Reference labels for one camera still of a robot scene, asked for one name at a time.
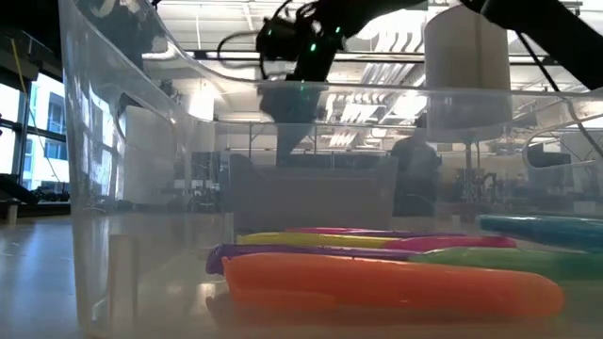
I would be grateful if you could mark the purple highlighter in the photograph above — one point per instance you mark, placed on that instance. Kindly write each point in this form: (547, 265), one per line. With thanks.
(282, 249)

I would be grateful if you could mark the small pink highlighter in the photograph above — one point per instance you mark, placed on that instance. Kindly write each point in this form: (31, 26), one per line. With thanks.
(447, 243)
(320, 230)

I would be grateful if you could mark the orange highlighter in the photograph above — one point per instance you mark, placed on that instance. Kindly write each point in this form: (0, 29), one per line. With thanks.
(377, 287)

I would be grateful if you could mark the black bench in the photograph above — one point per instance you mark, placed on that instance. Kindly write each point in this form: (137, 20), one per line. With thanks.
(19, 188)

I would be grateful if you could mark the teal blue highlighter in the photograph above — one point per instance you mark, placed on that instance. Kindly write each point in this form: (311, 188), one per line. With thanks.
(542, 230)

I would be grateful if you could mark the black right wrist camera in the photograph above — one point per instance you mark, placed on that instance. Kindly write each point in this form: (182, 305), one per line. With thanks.
(278, 42)

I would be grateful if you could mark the short yellow highlighter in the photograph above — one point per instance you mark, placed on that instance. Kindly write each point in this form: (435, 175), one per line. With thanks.
(306, 239)

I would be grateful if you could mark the clear plastic bin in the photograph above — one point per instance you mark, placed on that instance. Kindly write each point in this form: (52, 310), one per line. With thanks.
(141, 235)

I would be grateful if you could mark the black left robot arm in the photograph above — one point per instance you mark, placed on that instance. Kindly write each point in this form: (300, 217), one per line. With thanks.
(127, 28)

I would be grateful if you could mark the slim purple marker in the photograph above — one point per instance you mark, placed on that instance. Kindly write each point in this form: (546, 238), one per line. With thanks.
(414, 233)

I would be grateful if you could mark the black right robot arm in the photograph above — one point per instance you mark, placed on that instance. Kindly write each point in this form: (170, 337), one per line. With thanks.
(542, 28)

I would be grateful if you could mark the person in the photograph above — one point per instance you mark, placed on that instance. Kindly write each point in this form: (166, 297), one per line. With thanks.
(414, 179)

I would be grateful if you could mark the small green highlighter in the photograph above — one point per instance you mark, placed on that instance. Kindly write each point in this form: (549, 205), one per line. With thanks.
(494, 261)

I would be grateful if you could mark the black screen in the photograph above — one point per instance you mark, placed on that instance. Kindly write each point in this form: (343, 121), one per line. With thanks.
(549, 155)

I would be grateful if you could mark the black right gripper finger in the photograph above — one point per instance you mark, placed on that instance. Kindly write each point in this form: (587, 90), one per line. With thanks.
(286, 143)
(301, 136)

